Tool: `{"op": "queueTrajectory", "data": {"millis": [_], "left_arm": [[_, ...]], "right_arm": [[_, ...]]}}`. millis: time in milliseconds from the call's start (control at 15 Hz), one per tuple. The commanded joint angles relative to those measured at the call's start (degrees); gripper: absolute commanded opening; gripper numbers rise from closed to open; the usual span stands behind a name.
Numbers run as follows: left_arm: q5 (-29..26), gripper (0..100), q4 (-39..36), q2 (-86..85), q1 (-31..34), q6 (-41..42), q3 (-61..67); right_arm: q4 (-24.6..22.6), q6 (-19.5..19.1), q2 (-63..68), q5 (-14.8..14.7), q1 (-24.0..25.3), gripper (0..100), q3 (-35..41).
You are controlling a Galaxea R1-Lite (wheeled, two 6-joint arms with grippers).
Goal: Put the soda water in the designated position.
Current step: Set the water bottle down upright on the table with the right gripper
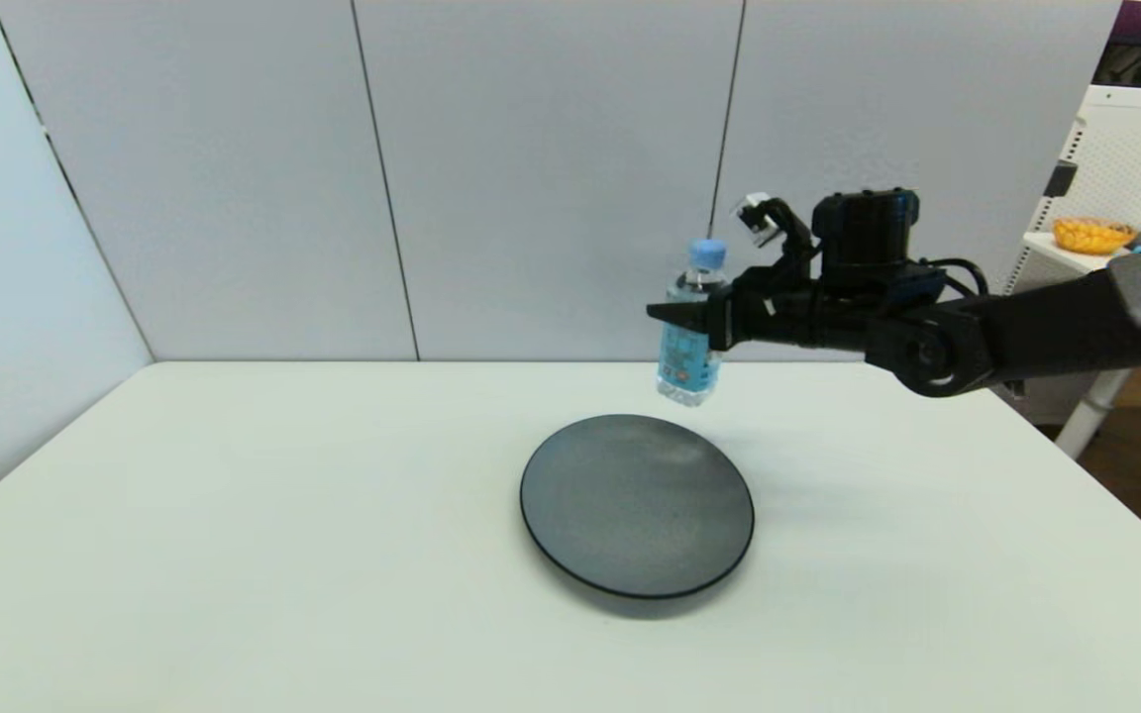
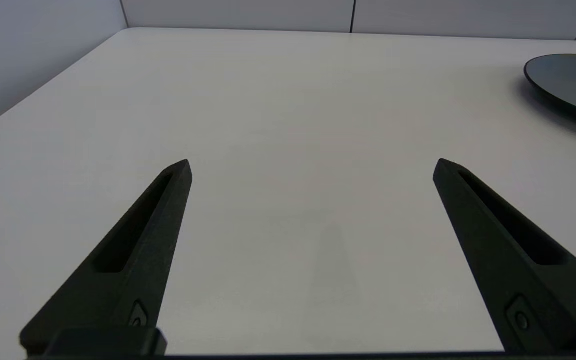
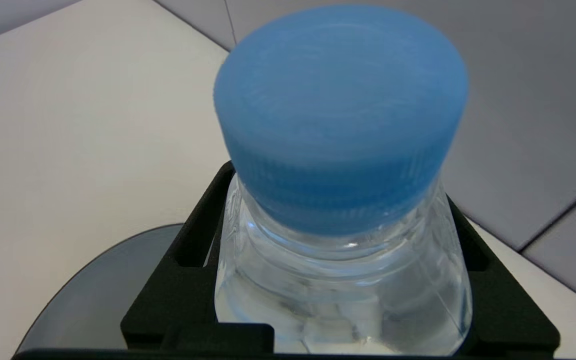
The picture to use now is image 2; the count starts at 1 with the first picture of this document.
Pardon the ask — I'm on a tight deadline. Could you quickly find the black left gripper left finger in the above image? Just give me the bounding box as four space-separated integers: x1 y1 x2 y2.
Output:
19 159 193 356

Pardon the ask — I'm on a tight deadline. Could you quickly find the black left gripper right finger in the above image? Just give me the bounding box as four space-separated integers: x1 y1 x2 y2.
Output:
432 158 576 357

